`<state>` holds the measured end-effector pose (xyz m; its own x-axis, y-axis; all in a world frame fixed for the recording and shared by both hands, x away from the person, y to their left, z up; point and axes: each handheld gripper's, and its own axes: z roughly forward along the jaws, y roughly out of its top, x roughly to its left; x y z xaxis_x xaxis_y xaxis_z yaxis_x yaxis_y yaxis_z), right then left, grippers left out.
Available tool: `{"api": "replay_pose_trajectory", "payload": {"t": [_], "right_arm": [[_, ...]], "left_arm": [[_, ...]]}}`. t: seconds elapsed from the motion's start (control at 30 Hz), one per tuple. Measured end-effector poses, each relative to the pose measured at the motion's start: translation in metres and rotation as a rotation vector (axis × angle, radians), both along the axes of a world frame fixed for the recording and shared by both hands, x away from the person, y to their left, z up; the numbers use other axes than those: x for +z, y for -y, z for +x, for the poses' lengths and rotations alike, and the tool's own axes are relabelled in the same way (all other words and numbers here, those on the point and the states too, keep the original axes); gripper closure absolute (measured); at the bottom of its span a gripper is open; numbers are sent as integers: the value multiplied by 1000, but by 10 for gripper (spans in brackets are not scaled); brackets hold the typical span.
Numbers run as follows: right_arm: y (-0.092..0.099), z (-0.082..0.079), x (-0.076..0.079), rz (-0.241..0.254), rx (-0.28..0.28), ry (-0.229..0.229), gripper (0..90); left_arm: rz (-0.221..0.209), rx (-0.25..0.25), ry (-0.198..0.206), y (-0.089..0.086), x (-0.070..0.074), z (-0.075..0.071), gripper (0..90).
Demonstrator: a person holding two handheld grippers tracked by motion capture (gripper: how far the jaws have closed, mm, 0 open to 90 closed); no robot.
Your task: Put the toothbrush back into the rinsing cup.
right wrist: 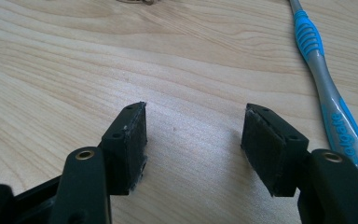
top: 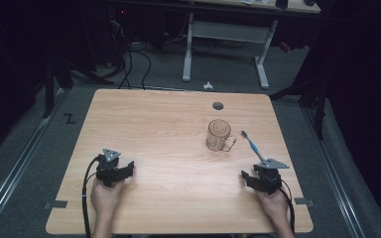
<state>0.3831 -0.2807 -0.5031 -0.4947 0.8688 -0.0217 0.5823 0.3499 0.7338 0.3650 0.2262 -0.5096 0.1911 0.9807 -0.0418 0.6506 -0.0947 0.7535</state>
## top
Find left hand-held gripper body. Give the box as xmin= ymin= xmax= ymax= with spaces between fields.
xmin=95 ymin=147 xmax=122 ymax=188

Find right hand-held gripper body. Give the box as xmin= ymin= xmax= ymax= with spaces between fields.
xmin=257 ymin=158 xmax=291 ymax=196

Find blue toothbrush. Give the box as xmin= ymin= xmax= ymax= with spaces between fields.
xmin=240 ymin=130 xmax=268 ymax=164

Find clear glass mug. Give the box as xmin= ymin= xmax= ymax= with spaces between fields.
xmin=205 ymin=118 xmax=238 ymax=153

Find person's right hand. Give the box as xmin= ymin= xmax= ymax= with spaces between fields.
xmin=254 ymin=187 xmax=291 ymax=222

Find person's left hand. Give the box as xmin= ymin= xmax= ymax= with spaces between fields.
xmin=89 ymin=178 xmax=126 ymax=216

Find grey tape strip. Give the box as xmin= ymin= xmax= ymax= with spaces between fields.
xmin=43 ymin=199 xmax=68 ymax=210
xmin=294 ymin=196 xmax=316 ymax=208

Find black metal stand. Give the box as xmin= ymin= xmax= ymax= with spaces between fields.
xmin=42 ymin=56 xmax=114 ymax=119
xmin=269 ymin=74 xmax=329 ymax=140

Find small red object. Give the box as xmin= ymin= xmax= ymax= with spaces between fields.
xmin=279 ymin=41 xmax=293 ymax=54

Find dark computer tower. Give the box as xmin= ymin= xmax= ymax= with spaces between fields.
xmin=107 ymin=6 xmax=131 ymax=67

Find white-framed wooden desk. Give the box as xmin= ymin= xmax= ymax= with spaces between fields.
xmin=178 ymin=0 xmax=321 ymax=90

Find white papers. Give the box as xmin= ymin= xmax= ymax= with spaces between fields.
xmin=239 ymin=0 xmax=271 ymax=6

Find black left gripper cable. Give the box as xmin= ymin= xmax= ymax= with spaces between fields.
xmin=80 ymin=155 xmax=101 ymax=238

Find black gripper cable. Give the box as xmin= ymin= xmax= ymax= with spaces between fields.
xmin=279 ymin=185 xmax=297 ymax=234
xmin=80 ymin=155 xmax=101 ymax=238

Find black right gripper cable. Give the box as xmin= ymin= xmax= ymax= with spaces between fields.
xmin=279 ymin=185 xmax=297 ymax=234

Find metal floor rail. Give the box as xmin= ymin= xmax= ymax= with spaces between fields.
xmin=302 ymin=107 xmax=367 ymax=238
xmin=0 ymin=88 xmax=67 ymax=232

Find black floor cables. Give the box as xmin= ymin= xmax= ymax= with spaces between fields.
xmin=118 ymin=42 xmax=153 ymax=91

